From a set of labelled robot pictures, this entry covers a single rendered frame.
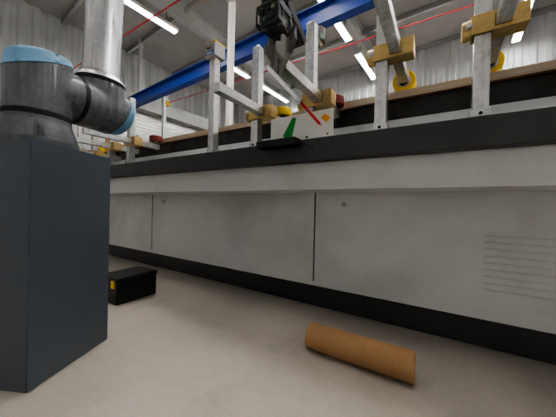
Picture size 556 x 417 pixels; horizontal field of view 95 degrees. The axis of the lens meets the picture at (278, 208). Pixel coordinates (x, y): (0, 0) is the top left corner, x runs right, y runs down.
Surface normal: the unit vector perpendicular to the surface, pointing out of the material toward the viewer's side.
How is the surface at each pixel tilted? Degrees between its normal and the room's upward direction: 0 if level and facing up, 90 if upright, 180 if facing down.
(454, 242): 90
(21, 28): 90
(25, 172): 90
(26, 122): 70
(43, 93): 90
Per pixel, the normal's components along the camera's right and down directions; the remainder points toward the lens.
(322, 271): -0.54, 0.00
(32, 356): 0.99, 0.03
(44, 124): 0.76, -0.32
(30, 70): 0.52, 0.02
